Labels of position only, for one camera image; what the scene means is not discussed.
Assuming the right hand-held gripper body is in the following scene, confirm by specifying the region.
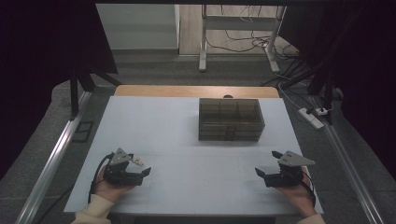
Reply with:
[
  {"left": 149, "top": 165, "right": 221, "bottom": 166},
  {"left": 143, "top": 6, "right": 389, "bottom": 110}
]
[{"left": 264, "top": 150, "right": 316, "bottom": 189}]

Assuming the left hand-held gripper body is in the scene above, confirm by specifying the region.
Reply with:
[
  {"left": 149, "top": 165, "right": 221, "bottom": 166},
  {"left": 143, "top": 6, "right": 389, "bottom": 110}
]
[{"left": 103, "top": 147, "right": 144, "bottom": 187}]

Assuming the smoky transparent drawer box casing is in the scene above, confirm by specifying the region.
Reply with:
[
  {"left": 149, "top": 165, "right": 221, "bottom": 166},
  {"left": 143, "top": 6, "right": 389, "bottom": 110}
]
[{"left": 198, "top": 97, "right": 266, "bottom": 143}]

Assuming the person's left hand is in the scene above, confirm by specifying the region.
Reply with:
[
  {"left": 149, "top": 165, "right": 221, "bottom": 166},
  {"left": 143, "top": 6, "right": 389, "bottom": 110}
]
[{"left": 94, "top": 169, "right": 134, "bottom": 203}]

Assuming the person's right hand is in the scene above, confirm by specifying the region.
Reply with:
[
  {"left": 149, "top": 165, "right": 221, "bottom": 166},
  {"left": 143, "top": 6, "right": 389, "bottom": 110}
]
[{"left": 275, "top": 167, "right": 317, "bottom": 217}]

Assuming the white power strip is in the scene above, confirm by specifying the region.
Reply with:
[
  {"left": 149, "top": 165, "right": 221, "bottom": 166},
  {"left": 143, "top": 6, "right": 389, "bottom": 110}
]
[{"left": 298, "top": 107, "right": 325, "bottom": 130}]

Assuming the light wooden table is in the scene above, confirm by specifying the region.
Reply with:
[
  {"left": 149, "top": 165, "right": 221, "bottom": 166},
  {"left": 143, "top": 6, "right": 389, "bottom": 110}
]
[{"left": 114, "top": 84, "right": 280, "bottom": 99}]

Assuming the black metal stand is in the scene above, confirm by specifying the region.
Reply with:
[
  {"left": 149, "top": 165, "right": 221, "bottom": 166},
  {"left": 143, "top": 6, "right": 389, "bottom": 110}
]
[
  {"left": 68, "top": 60, "right": 123, "bottom": 120},
  {"left": 279, "top": 59, "right": 344, "bottom": 126}
]

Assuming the white cabinet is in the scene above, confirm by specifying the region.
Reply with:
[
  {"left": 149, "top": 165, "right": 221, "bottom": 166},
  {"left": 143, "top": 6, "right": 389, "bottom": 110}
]
[{"left": 95, "top": 3, "right": 181, "bottom": 50}]

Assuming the black curtain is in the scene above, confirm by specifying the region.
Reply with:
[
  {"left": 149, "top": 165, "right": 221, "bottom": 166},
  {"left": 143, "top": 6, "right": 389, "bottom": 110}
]
[
  {"left": 279, "top": 0, "right": 396, "bottom": 173},
  {"left": 0, "top": 0, "right": 120, "bottom": 181}
]

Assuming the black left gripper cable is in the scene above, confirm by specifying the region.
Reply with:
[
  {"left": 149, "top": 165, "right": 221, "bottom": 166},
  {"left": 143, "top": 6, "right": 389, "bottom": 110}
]
[{"left": 88, "top": 151, "right": 116, "bottom": 203}]

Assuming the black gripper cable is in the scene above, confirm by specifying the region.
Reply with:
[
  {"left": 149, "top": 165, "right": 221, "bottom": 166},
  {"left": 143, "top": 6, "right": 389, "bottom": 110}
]
[
  {"left": 301, "top": 169, "right": 317, "bottom": 207},
  {"left": 88, "top": 151, "right": 116, "bottom": 203}
]

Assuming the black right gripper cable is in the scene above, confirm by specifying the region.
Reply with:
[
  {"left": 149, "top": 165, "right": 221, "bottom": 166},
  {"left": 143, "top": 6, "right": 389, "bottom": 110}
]
[{"left": 301, "top": 169, "right": 317, "bottom": 207}]

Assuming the white floor cable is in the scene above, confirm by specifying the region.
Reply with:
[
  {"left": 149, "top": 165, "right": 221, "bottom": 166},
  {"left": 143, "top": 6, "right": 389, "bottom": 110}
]
[{"left": 276, "top": 83, "right": 304, "bottom": 110}]

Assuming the black rectangular floor frame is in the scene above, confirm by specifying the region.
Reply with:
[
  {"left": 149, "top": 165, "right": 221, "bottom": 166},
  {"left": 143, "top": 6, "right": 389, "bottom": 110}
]
[{"left": 72, "top": 120, "right": 94, "bottom": 144}]

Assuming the aluminium rail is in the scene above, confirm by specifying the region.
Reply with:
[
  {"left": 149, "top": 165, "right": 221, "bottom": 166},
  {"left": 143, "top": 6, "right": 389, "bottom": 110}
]
[
  {"left": 14, "top": 91, "right": 93, "bottom": 224},
  {"left": 311, "top": 95, "right": 386, "bottom": 224}
]

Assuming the black floor cable bundle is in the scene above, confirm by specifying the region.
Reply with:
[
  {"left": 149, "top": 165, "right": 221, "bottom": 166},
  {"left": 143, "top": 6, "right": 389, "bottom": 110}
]
[{"left": 205, "top": 4, "right": 301, "bottom": 61}]

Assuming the white metal desk frame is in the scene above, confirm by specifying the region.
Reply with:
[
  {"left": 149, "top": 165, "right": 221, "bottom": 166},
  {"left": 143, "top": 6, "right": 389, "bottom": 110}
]
[{"left": 198, "top": 4, "right": 288, "bottom": 74}]

